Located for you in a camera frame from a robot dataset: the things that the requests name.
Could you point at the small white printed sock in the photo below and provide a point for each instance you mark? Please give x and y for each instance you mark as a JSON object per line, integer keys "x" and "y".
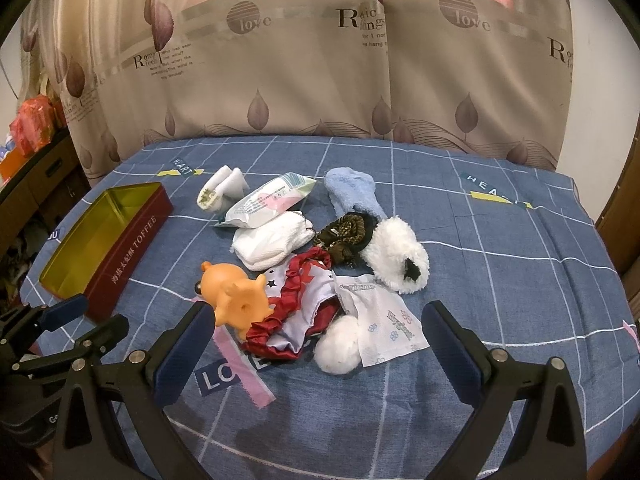
{"x": 223, "y": 189}

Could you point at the red plastic bag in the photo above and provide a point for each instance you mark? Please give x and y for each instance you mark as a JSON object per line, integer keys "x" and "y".
{"x": 33, "y": 126}

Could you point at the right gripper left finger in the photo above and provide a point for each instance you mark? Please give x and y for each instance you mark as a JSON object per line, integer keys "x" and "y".
{"x": 89, "y": 442}

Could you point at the orange rubber pig toy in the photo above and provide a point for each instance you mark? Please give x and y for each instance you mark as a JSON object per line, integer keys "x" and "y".
{"x": 238, "y": 301}

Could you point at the beige leaf print curtain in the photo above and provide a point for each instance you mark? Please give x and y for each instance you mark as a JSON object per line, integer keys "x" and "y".
{"x": 487, "y": 77}

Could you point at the black gold patterned scarf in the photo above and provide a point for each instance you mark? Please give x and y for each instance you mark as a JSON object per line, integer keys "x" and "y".
{"x": 344, "y": 238}

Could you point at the wet wipes pack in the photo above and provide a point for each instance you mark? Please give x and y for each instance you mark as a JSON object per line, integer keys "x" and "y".
{"x": 268, "y": 202}

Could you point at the white socks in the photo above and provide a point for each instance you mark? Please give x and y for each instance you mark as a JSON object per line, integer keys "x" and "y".
{"x": 266, "y": 246}

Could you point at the orange box on cabinet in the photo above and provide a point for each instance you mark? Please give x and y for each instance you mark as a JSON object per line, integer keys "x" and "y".
{"x": 12, "y": 164}

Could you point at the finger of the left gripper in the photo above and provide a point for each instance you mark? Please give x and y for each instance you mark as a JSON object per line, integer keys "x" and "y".
{"x": 94, "y": 344}
{"x": 56, "y": 316}

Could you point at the dark wooden cabinet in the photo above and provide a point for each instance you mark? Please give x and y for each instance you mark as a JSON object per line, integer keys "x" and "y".
{"x": 43, "y": 190}

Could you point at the white floral mesh cloth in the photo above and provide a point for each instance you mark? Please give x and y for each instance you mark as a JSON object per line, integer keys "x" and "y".
{"x": 387, "y": 329}

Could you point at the light blue towel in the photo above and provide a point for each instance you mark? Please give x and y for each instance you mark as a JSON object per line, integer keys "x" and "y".
{"x": 352, "y": 191}

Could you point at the white fluffy panda plush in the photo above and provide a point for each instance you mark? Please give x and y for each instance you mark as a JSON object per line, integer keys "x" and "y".
{"x": 396, "y": 257}

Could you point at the white fluffy pompom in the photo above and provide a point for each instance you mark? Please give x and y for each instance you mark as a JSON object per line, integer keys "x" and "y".
{"x": 337, "y": 351}

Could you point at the red white ruffled garment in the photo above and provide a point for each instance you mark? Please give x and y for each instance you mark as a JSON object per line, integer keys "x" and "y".
{"x": 303, "y": 303}

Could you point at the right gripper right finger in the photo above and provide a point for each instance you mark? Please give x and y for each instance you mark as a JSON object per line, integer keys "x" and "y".
{"x": 548, "y": 442}

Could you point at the red gold toffee tin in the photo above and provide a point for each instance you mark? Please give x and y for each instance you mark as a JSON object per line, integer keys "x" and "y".
{"x": 104, "y": 246}

